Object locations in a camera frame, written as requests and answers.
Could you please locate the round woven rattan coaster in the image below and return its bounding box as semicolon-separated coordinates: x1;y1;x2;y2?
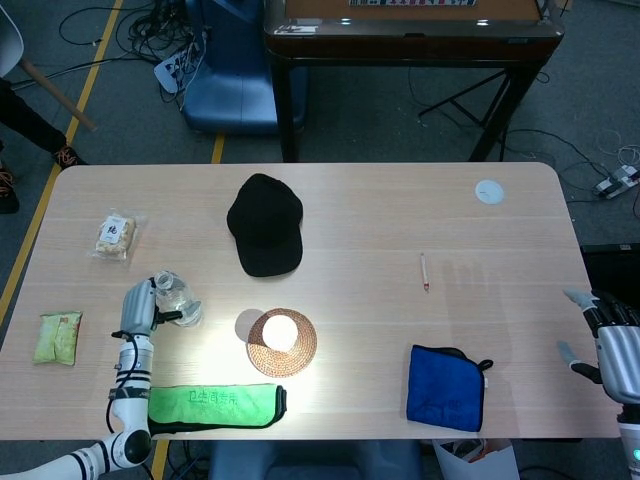
246;308;319;377

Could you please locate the brown mahjong table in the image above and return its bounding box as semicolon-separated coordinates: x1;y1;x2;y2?
262;0;564;164

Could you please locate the white paper cup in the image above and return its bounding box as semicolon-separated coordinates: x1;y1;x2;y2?
262;314;299;350

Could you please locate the green snack packet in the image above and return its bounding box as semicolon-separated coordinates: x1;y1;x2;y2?
32;310;84;366

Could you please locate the white paper bag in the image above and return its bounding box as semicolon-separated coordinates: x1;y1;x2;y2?
431;438;522;480

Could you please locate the clear bread snack packet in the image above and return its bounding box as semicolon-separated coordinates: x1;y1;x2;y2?
89;212;147;265

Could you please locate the person's leg in black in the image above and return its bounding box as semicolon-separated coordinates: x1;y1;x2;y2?
0;78;91;168

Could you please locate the black baseball cap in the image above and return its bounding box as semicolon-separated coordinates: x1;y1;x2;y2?
226;173;306;279

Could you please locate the white power strip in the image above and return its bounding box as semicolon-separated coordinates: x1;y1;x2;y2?
153;48;202;95

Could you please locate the black tripod stand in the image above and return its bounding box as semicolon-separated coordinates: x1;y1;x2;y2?
417;68;512;132

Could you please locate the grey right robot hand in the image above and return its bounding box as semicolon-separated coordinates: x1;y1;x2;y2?
556;287;640;402

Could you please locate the blue microfiber cloth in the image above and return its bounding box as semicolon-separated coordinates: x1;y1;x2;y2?
404;343;494;433

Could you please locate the grey power strip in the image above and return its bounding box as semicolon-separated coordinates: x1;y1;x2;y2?
593;167;640;200

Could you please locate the white plastic chair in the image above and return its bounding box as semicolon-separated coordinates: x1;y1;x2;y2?
0;7;26;77

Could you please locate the wooden chair leg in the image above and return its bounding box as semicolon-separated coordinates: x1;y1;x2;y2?
19;59;98;133

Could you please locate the face-up mahjong tile row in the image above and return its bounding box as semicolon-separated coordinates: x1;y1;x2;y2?
348;0;477;9

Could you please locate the black floor cable bundle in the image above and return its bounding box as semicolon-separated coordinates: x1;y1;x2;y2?
58;0;211;104

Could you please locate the black box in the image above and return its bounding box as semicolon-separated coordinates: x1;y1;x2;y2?
579;243;640;302

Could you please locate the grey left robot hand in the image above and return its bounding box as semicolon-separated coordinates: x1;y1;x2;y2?
121;278;184;337

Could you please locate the green microfiber cloth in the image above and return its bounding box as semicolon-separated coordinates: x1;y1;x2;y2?
147;383;290;437

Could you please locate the transparent plastic water bottle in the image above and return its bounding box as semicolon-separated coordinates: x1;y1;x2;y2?
152;270;206;329

